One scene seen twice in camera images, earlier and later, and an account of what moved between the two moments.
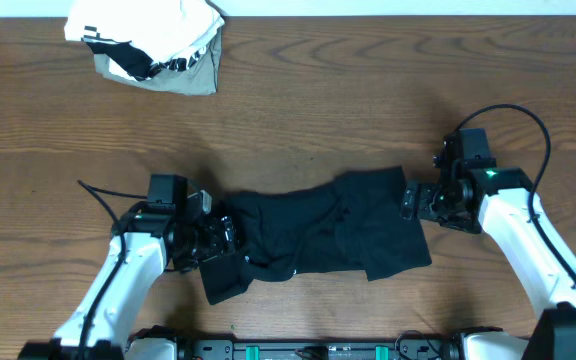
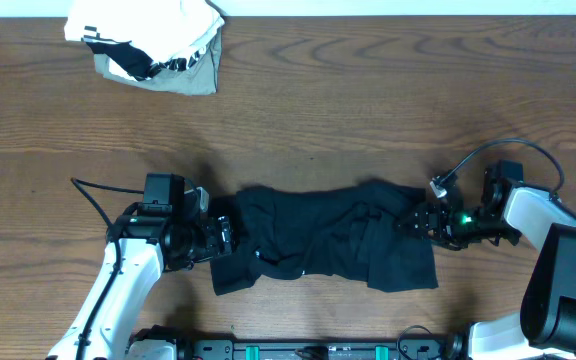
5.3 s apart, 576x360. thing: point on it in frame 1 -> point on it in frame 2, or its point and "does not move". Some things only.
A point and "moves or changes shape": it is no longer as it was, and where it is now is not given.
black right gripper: x=424 y=209 -> x=426 y=211
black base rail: x=296 y=349 does not move
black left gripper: x=225 y=236 does not move
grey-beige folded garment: x=199 y=79 does not move
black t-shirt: x=365 y=221 moves or changes shape
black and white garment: x=127 y=62 does not move
